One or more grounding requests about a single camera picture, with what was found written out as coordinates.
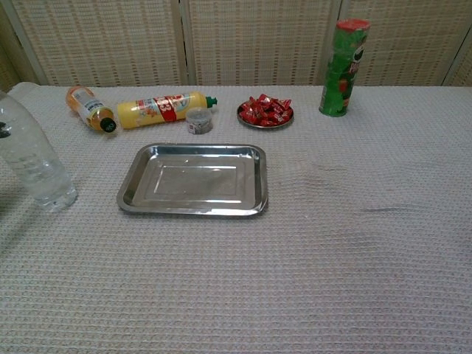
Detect transparent plastic water bottle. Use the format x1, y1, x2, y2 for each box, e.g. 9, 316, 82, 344
0, 90, 79, 213

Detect rectangular stainless steel tray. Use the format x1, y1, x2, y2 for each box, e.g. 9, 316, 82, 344
116, 143, 269, 217

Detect yellow bottle green cap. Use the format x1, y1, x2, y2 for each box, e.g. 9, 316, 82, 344
117, 91, 220, 130

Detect orange drink bottle black cap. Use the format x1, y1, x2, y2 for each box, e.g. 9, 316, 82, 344
66, 85, 118, 134

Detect round metal plate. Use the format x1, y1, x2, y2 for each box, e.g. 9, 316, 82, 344
237, 101, 295, 130

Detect small clear round jar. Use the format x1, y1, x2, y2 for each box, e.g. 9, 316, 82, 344
185, 107, 215, 136

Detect bowl of red candies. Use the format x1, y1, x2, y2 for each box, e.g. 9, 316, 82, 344
239, 93, 294, 126

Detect white woven tablecloth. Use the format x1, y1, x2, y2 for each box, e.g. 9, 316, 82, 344
0, 82, 472, 354

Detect woven bamboo screen panel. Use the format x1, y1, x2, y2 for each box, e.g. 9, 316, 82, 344
10, 0, 187, 88
452, 44, 472, 88
182, 0, 339, 88
0, 7, 38, 93
331, 0, 472, 88

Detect green Pringles can red lid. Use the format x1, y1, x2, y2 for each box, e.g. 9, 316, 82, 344
319, 18, 372, 118

